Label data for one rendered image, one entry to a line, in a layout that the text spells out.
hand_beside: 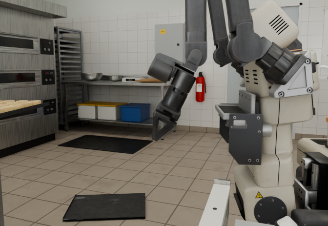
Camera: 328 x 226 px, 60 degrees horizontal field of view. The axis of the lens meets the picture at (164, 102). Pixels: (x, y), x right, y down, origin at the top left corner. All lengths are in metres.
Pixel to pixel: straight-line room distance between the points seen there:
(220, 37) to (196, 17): 0.44
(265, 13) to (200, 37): 0.25
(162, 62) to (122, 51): 4.69
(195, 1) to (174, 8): 4.37
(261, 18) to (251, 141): 0.37
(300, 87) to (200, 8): 0.33
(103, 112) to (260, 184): 4.17
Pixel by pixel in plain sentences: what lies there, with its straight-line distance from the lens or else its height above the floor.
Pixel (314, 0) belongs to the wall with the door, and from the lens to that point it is 4.95.
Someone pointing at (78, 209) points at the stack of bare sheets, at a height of 0.02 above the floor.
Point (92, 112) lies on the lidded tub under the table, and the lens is 5.09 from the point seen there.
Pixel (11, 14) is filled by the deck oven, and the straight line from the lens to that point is 4.18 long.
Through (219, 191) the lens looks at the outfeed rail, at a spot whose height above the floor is 0.90.
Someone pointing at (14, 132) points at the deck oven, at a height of 0.29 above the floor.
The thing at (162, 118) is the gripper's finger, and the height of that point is 0.98.
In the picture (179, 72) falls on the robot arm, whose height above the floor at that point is 1.10.
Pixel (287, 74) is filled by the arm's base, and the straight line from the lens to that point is 0.76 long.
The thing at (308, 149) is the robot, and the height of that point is 0.79.
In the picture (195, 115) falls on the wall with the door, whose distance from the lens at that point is 5.01.
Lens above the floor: 1.11
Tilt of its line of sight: 7 degrees down
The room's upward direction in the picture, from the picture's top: straight up
